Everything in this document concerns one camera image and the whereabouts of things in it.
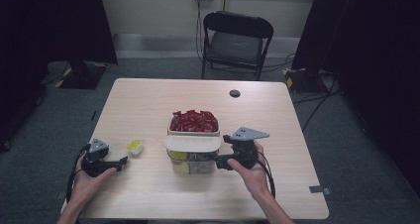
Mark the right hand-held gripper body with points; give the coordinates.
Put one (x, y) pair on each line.
(246, 148)

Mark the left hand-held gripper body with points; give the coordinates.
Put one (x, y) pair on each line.
(95, 161)

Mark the yellow-green jelly cup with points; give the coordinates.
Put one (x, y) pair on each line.
(182, 168)
(134, 146)
(178, 155)

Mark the clear plastic storage box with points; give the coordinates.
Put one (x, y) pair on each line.
(194, 166)

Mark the white box lid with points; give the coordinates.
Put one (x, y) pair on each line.
(193, 143)

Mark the person's left hand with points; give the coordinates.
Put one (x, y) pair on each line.
(85, 186)

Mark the person's right hand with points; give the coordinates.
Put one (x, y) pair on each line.
(254, 179)

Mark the dark floor tape strip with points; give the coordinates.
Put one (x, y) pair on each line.
(94, 115)

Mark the pile of red packets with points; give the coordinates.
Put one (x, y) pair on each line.
(194, 121)

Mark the grey floor tape strip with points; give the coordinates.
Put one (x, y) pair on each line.
(319, 189)

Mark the black stand base striped tape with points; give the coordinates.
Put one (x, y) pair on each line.
(81, 75)
(303, 80)

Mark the black folding chair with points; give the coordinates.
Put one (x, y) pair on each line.
(236, 45)

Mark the black curtain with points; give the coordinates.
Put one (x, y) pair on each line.
(373, 52)
(39, 35)

